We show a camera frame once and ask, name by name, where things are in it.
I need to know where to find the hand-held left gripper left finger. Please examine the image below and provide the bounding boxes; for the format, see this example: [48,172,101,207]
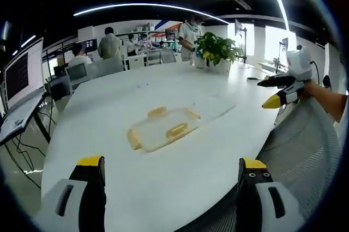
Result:
[32,155,107,232]

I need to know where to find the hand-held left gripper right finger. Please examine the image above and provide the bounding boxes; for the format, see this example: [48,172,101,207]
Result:
[235,157,306,232]

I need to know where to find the clear box with yellow buckles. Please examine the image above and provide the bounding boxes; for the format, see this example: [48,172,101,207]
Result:
[126,106,203,153]

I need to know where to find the grey mesh office chair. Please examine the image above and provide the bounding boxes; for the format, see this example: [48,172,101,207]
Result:
[188,97,342,232]

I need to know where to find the monitor on black stand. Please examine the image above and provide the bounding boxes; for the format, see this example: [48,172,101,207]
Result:
[234,19,248,64]

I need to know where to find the curved ceiling light strip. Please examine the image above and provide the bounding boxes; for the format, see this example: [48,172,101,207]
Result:
[260,0,290,32]
[73,3,229,25]

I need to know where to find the clear plastic lid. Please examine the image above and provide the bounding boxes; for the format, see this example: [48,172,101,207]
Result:
[194,94,237,124]

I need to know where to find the green potted plant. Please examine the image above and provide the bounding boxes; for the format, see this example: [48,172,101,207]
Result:
[192,31,244,74]

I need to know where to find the grey side desk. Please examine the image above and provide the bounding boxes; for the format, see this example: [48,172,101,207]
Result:
[0,92,52,147]

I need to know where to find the large computer monitor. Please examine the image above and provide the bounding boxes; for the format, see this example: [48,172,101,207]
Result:
[2,36,46,113]

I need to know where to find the dark background monitor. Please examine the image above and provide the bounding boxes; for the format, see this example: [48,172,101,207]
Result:
[82,38,98,52]

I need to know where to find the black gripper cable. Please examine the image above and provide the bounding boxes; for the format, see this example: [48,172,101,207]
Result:
[310,60,322,83]

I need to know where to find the black floor cables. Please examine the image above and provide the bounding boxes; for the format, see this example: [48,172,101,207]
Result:
[4,98,55,189]

